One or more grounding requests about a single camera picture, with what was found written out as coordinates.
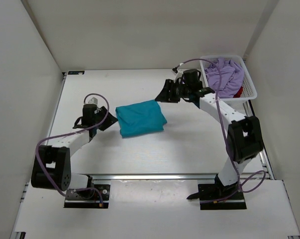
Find teal t-shirt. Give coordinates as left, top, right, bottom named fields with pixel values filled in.
left=115, top=100, right=167, bottom=138

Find black label sticker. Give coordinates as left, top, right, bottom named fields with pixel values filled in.
left=68, top=71, right=85, bottom=75

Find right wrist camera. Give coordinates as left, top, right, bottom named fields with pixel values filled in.
left=172, top=65, right=183, bottom=75

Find lavender t-shirt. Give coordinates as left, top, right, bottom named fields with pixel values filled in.
left=204, top=57, right=245, bottom=99

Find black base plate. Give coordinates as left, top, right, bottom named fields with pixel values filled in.
left=64, top=183, right=110, bottom=209
left=198, top=184, right=247, bottom=210

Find white plastic basket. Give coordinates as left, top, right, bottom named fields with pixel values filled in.
left=200, top=55, right=258, bottom=105

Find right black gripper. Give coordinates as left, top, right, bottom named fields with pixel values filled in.
left=156, top=81, right=192, bottom=105

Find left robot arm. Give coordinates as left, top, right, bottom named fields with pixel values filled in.
left=31, top=104, right=118, bottom=193

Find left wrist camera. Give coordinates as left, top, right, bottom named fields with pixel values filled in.
left=87, top=97, right=98, bottom=105

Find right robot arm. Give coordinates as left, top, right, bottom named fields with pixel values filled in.
left=155, top=69, right=263, bottom=199

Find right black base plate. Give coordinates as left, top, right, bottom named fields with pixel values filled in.
left=198, top=184, right=247, bottom=210

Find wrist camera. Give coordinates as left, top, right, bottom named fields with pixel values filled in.
left=87, top=97, right=98, bottom=105
left=172, top=65, right=183, bottom=75

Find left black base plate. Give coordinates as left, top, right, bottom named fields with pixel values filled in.
left=64, top=183, right=110, bottom=209

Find red garment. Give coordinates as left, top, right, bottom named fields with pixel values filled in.
left=233, top=87, right=243, bottom=98

